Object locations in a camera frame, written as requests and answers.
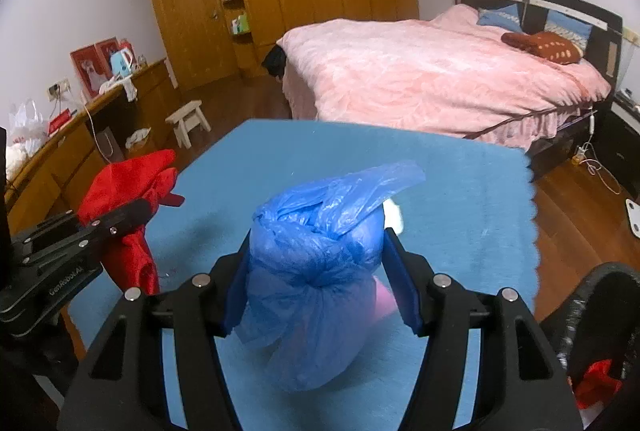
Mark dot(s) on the red cloth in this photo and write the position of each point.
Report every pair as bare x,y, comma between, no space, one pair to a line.
130,181

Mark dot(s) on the brown dotted pillow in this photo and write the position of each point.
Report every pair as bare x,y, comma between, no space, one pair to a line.
545,47

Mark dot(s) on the dark nightstand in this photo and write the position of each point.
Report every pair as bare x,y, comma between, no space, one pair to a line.
620,146

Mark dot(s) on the blue felt table mat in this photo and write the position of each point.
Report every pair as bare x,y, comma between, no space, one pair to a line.
465,211

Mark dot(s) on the crumpled white cloth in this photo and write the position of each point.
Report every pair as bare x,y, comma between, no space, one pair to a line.
138,140

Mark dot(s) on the bed with pink blanket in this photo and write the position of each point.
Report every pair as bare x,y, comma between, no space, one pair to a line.
425,76

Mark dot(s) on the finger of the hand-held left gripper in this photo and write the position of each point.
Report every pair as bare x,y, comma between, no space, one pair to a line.
125,216
57,218

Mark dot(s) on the blue pillow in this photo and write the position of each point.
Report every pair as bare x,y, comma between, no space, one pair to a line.
570,28
500,18

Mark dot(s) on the red plastic bag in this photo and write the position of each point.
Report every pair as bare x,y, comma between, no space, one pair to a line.
595,383

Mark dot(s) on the white bathroom scale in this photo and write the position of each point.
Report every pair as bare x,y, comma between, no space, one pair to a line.
634,221

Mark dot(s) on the dark wooden bed headboard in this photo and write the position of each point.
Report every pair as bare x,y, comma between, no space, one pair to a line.
605,26

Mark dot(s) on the black cloth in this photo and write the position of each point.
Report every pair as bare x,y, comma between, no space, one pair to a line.
275,61

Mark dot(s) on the bin with black liner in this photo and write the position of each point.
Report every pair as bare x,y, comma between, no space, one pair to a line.
585,306

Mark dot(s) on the white plastic bag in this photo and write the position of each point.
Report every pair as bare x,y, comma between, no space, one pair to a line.
27,123

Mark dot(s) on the light blue kettle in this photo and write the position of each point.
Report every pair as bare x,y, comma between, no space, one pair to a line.
121,65

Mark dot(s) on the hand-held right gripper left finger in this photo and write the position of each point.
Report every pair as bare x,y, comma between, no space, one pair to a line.
235,291

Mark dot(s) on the low wooden cabinet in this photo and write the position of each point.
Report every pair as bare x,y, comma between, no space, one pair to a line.
55,161

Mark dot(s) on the small white wooden stool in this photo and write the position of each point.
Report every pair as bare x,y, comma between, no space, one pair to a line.
187,116

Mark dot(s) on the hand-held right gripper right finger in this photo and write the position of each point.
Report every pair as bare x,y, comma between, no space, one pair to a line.
405,291

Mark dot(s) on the blue plastic bag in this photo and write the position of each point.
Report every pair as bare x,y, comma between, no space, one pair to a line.
310,271

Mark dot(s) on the red picture frame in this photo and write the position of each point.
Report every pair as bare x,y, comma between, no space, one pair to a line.
90,73
107,53

